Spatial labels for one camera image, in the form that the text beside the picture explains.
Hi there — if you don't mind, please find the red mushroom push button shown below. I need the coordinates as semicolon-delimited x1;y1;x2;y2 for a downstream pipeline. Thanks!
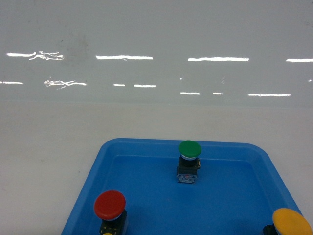
94;190;128;235

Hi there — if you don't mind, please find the yellow mushroom push button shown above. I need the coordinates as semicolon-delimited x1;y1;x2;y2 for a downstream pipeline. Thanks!
260;208;313;235

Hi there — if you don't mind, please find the green mushroom push button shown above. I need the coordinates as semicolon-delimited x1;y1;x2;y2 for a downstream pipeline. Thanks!
176;140;202;184

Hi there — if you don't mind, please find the white glossy whiteboard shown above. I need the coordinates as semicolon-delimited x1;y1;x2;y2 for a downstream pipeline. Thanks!
0;0;313;108

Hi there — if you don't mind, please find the blue plastic tray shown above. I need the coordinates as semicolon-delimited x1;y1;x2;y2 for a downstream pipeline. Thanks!
63;139;298;235

